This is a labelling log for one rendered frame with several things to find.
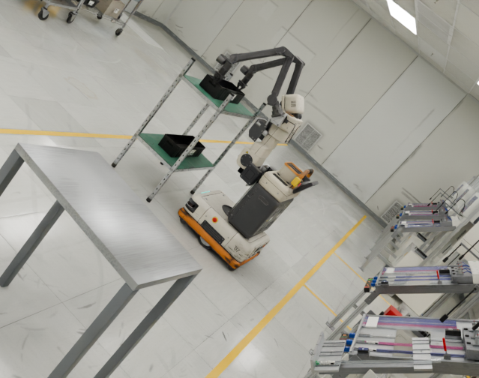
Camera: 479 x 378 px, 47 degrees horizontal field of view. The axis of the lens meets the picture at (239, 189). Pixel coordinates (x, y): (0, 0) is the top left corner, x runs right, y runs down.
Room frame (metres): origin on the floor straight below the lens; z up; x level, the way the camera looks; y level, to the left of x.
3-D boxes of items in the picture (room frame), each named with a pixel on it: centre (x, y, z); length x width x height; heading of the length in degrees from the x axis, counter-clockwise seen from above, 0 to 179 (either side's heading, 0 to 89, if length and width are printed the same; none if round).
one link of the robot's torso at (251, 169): (4.41, 0.05, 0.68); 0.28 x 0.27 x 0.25; 168
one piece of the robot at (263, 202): (4.41, -0.21, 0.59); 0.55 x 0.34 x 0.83; 168
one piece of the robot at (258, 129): (4.49, 0.16, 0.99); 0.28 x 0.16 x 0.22; 168
